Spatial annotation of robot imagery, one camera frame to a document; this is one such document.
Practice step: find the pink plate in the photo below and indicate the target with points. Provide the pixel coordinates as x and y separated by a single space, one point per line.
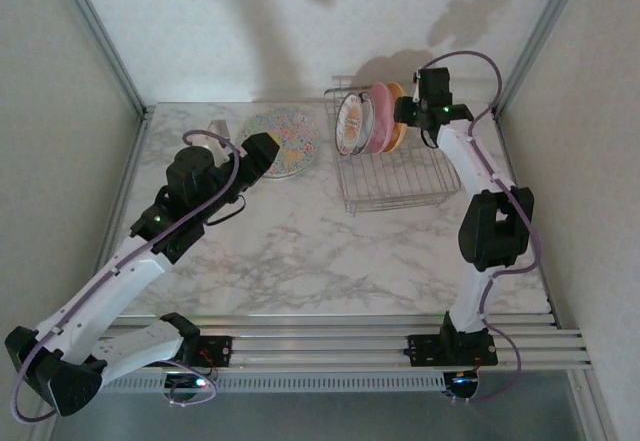
386 111

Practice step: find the white plate black lettered rim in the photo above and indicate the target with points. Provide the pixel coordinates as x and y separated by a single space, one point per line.
376 121

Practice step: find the colourful speckled plate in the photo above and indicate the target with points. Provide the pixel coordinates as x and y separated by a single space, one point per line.
295 136

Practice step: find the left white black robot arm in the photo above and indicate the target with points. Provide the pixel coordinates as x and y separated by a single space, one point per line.
100 291

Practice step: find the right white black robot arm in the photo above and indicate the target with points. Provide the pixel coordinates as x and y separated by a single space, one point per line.
470 161

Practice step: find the white plate orange sun print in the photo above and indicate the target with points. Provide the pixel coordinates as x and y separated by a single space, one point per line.
350 123

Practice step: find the left aluminium side rail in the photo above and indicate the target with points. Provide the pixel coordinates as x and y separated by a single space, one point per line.
117 201

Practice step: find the aluminium side rail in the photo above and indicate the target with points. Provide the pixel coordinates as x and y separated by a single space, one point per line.
117 201
545 286

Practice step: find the right aluminium frame post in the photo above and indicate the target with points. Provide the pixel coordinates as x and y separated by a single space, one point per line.
537 36

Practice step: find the aluminium frame post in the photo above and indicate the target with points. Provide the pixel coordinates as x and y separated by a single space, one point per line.
102 36
537 36

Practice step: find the left aluminium frame post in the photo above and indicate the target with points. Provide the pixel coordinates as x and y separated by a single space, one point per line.
102 36

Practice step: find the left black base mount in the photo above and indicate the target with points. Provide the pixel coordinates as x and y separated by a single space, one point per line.
215 351

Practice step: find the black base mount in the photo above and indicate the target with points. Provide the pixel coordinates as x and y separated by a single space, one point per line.
425 351
215 351

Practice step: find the aluminium frame rail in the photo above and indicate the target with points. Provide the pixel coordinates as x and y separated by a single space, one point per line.
310 346

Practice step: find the right aluminium side rail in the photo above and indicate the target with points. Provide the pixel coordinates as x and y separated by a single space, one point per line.
545 286

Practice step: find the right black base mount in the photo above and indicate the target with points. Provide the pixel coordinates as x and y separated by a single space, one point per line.
425 351

